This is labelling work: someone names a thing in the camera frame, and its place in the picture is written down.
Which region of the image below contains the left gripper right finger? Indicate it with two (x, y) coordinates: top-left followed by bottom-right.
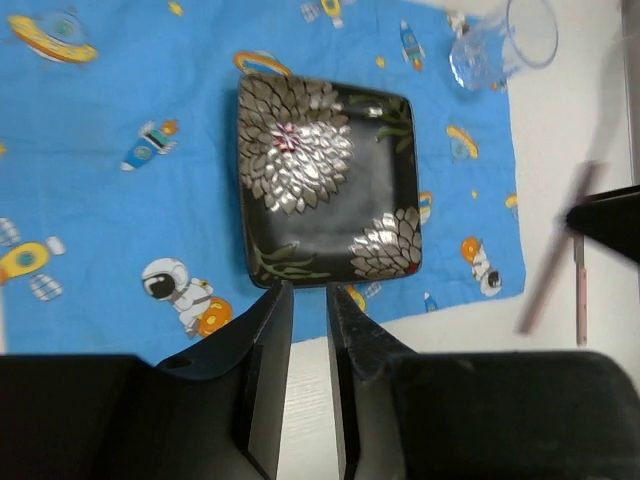
(326, 284), (639, 479)

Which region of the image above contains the blue space-print cloth placemat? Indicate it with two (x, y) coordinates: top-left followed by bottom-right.
(1, 1), (526, 362)

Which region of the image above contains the fork with pink handle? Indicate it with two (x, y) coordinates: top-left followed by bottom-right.
(516, 160), (605, 336)

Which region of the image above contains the knife with pink handle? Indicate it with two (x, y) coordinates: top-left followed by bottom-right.
(574, 236), (588, 347)

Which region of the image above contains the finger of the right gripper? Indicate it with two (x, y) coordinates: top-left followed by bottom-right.
(565, 185), (640, 264)

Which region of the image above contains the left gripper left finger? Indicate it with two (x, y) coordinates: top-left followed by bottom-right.
(1, 282), (294, 479)

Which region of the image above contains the black floral square plate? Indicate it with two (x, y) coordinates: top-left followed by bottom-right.
(237, 73), (422, 288)

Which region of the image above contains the clear plastic cup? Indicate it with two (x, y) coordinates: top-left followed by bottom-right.
(449, 1), (559, 91)

